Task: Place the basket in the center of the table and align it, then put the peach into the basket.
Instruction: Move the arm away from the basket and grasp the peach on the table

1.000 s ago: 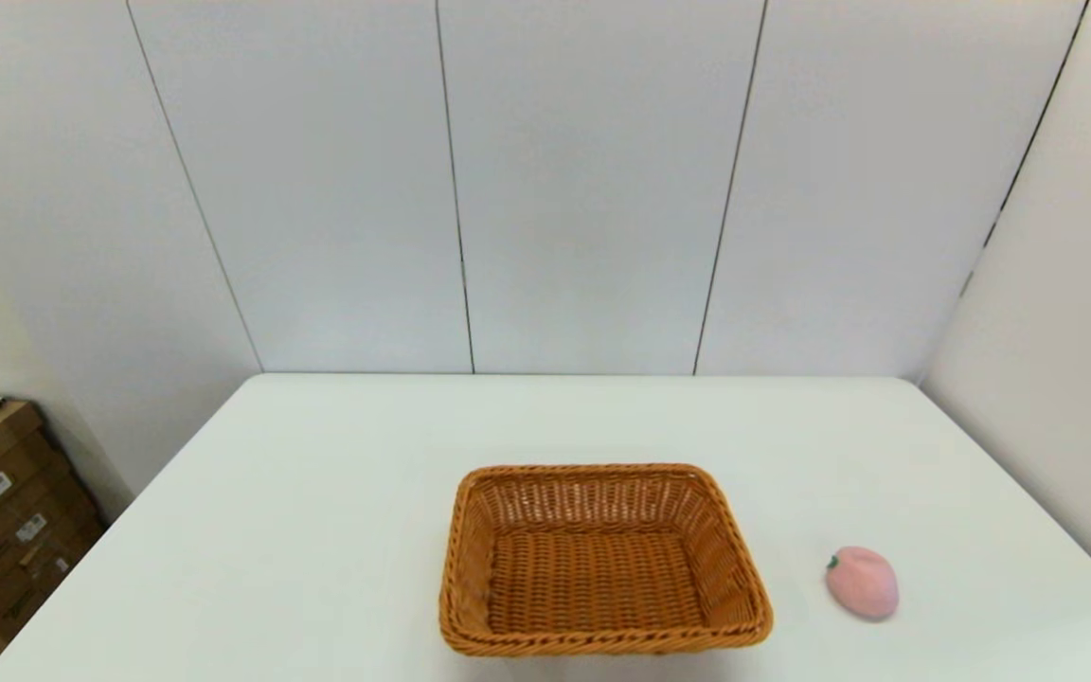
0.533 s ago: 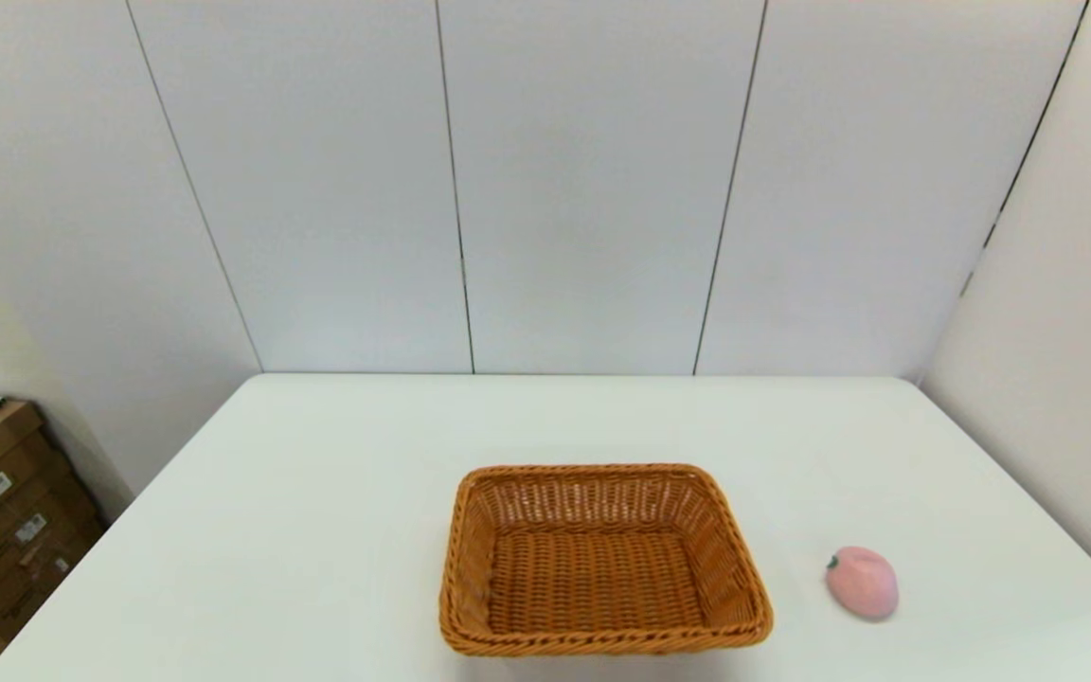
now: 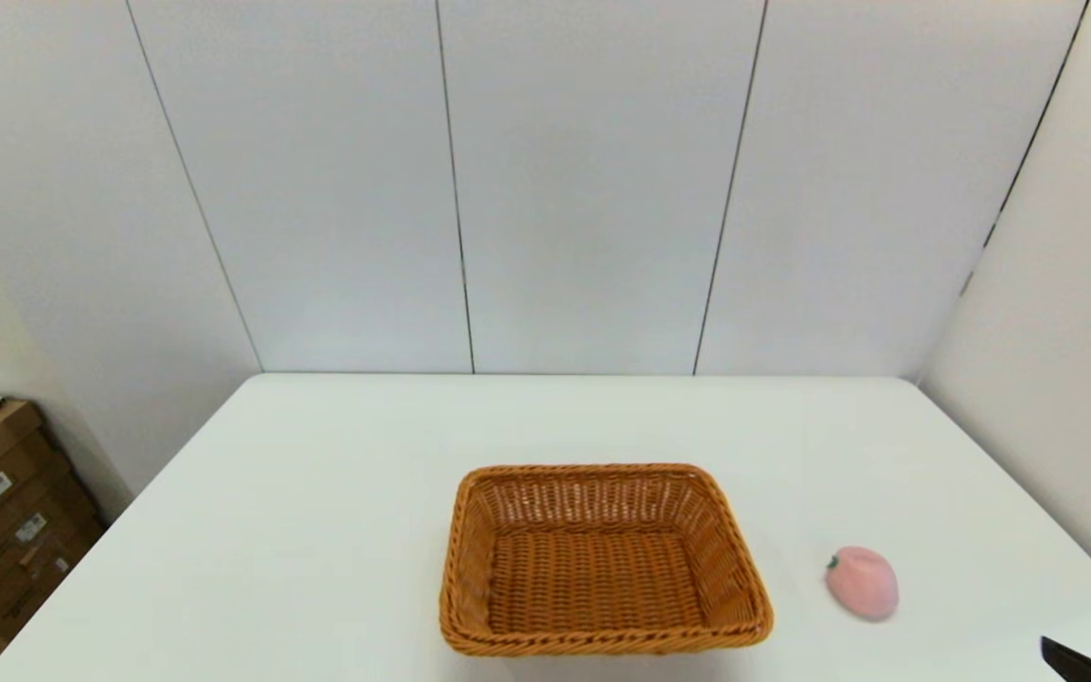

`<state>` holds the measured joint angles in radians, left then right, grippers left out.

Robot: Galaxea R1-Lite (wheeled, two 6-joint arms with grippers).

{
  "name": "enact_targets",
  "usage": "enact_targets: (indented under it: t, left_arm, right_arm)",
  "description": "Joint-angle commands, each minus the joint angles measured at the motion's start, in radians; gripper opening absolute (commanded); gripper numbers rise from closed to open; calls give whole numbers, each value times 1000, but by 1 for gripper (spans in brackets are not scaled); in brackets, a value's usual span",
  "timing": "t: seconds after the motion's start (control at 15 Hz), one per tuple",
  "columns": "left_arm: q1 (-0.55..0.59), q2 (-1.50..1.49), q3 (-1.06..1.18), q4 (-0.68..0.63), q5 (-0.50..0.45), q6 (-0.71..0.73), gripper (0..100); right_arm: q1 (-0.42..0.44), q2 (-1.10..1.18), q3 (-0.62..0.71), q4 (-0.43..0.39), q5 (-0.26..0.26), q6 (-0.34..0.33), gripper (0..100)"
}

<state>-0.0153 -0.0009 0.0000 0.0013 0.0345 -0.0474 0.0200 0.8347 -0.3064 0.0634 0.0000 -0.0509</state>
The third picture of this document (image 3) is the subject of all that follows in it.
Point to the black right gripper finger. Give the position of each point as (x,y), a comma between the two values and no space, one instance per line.
(1071,665)

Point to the pink peach with green stem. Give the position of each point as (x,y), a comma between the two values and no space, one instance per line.
(863,584)

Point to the orange woven wicker basket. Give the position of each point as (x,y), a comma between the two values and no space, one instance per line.
(602,578)

